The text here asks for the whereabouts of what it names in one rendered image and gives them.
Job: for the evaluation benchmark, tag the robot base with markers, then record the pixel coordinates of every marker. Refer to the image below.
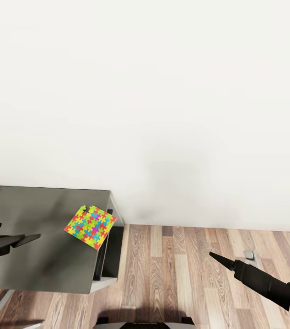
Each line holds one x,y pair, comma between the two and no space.
187,323

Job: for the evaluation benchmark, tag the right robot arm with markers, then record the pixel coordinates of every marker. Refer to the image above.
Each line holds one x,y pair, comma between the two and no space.
250,275

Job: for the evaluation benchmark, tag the jigsaw puzzle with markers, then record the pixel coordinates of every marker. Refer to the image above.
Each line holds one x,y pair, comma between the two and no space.
91,228

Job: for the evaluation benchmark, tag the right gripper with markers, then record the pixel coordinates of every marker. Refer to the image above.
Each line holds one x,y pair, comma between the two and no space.
249,275

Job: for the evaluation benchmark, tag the desk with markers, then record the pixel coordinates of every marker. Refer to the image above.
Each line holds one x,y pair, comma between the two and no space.
57,261

